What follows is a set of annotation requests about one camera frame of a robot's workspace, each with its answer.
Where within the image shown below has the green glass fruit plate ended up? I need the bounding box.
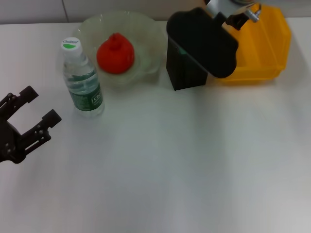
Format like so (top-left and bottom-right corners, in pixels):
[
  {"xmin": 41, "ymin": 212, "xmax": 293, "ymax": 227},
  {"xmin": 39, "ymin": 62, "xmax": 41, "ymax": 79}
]
[{"xmin": 72, "ymin": 10, "xmax": 168, "ymax": 85}]

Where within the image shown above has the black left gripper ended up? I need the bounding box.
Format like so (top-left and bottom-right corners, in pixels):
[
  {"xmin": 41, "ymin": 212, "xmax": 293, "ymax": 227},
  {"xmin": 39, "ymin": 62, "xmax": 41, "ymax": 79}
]
[{"xmin": 0, "ymin": 85, "xmax": 62, "ymax": 165}]

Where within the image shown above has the black mesh pen holder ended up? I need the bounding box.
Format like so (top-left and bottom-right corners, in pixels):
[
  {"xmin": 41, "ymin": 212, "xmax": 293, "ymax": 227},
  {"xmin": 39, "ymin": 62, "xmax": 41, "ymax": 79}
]
[{"xmin": 166, "ymin": 33, "xmax": 209, "ymax": 91}]

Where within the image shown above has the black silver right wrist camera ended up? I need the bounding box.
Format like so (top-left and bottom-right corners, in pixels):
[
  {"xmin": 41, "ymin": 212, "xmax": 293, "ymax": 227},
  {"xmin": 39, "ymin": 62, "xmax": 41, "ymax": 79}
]
[{"xmin": 166, "ymin": 7, "xmax": 239, "ymax": 79}]

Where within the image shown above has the yellow plastic bin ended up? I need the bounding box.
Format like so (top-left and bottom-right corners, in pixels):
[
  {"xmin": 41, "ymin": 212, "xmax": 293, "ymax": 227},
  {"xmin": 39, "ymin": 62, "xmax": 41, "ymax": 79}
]
[{"xmin": 215, "ymin": 4, "xmax": 292, "ymax": 84}]

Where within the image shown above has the clear green-label water bottle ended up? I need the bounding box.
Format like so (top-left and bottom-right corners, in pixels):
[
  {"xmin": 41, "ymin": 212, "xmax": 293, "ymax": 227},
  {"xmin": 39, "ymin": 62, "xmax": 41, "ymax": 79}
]
[{"xmin": 60, "ymin": 36, "xmax": 105, "ymax": 119}]

